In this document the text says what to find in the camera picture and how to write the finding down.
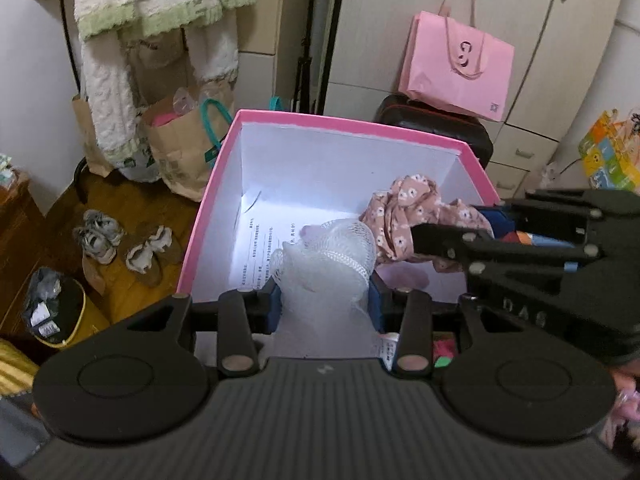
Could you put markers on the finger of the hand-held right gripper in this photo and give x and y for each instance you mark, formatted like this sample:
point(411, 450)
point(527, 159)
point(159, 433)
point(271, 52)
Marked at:
point(500, 220)
point(440, 242)

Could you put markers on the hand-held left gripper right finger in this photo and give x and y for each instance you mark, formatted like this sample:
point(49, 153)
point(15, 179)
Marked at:
point(376, 310)

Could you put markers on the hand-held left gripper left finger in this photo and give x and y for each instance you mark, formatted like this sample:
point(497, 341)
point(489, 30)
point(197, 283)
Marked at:
point(271, 310)

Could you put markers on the pink floral cloth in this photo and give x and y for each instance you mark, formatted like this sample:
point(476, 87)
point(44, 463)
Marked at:
point(400, 210)

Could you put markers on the white mesh bath pouf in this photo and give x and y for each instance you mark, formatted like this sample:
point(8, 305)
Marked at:
point(325, 270)

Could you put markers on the pink cardboard box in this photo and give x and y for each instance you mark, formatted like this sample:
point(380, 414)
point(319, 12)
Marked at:
point(325, 170)

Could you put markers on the printed paper sheet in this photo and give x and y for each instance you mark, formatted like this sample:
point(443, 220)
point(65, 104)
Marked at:
point(255, 250)

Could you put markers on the white hanging bag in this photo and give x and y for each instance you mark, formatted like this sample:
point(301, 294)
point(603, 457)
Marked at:
point(551, 175)

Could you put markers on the colourful paper gift bag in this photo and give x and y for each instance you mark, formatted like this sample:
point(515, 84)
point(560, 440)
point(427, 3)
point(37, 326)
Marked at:
point(605, 160)

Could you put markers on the black suitcase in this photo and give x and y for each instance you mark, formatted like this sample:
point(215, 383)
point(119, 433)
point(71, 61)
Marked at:
point(425, 120)

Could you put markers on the brown fur-trimmed slipper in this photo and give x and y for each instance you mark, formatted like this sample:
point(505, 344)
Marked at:
point(142, 267)
point(155, 240)

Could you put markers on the pink tote bag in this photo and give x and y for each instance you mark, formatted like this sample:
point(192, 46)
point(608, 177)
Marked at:
point(450, 75)

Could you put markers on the yellow trash bin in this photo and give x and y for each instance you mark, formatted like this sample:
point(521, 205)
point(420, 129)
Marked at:
point(90, 320)

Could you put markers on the grey sneaker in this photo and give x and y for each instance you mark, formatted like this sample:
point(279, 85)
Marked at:
point(95, 247)
point(102, 222)

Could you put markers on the white plastic bag green print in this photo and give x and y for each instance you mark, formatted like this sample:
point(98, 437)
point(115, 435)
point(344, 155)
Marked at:
point(137, 167)

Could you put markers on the beige three-door wardrobe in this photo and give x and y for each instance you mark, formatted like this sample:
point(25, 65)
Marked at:
point(390, 20)

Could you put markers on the plain brown paper bag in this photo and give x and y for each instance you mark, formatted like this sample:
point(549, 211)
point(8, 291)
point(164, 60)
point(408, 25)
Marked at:
point(87, 135)

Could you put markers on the wooden side table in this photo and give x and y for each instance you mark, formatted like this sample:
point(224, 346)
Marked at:
point(20, 240)

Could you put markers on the yellow striped cloth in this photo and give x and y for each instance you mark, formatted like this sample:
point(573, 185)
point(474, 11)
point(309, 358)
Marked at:
point(15, 365)

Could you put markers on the cream and green fleece robe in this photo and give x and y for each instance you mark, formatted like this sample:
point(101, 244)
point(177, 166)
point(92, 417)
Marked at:
point(105, 85)

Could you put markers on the tall beige cabinet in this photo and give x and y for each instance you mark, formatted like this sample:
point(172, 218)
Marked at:
point(270, 10)

